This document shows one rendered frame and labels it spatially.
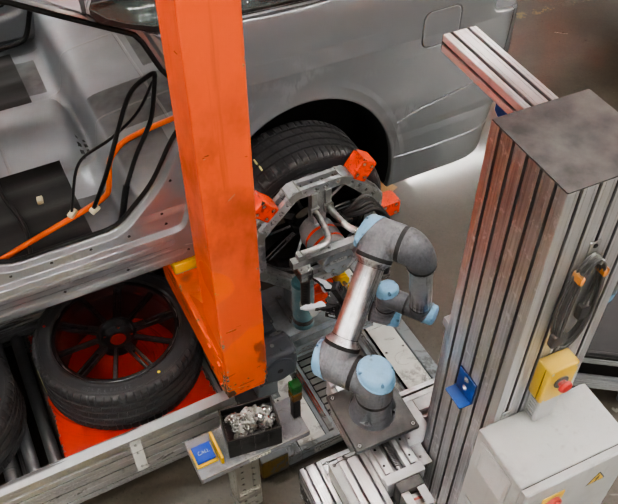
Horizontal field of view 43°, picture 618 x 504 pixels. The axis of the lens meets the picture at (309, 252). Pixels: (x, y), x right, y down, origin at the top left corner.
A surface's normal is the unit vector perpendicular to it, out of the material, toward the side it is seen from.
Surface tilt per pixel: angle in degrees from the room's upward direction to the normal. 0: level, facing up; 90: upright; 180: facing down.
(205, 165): 90
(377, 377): 7
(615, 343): 0
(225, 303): 90
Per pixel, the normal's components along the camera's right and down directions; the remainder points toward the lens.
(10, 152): 0.36, 0.06
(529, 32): 0.00, -0.68
